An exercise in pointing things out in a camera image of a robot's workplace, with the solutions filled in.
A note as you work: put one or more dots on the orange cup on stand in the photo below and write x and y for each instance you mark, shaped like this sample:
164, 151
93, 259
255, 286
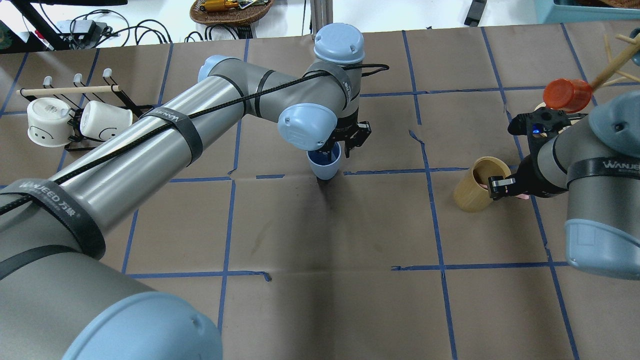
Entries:
569, 95

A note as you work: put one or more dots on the black wire mug rack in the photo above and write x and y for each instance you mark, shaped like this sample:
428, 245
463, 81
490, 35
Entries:
77, 102

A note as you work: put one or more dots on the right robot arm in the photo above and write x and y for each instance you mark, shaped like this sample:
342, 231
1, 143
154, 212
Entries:
595, 158

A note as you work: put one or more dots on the white smiley mug right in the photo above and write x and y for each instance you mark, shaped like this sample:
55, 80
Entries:
101, 121

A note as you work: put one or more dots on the aluminium frame post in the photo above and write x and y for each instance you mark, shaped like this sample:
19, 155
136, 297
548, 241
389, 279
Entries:
322, 14

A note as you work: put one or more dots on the wooden rack rod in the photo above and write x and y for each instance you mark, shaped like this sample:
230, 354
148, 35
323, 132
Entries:
38, 92

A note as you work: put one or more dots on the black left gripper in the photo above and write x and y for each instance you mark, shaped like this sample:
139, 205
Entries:
347, 131

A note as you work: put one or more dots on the small wicker basket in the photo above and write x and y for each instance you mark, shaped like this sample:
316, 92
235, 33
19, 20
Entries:
229, 12

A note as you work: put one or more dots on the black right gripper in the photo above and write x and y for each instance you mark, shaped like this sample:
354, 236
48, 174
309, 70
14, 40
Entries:
529, 176

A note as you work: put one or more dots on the black power adapter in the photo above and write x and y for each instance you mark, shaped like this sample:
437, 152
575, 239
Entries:
475, 13

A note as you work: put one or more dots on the white smiley mug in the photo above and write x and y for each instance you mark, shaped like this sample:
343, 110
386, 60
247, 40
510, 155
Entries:
101, 121
47, 119

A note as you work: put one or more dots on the pink chopstick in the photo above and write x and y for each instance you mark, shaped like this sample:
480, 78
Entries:
520, 196

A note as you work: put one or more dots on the bamboo cylinder holder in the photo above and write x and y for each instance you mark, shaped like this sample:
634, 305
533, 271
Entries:
471, 194

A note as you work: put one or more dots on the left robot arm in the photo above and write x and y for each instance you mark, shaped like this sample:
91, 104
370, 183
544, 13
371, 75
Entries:
58, 301

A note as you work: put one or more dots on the light blue cup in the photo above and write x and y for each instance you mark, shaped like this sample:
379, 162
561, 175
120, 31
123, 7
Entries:
325, 170

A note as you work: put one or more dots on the light blue tray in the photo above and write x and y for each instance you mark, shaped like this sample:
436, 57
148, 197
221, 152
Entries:
570, 11

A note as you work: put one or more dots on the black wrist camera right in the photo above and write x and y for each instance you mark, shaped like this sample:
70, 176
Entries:
541, 121

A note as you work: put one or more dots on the white smiley mug left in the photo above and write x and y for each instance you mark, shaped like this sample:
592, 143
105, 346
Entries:
47, 119

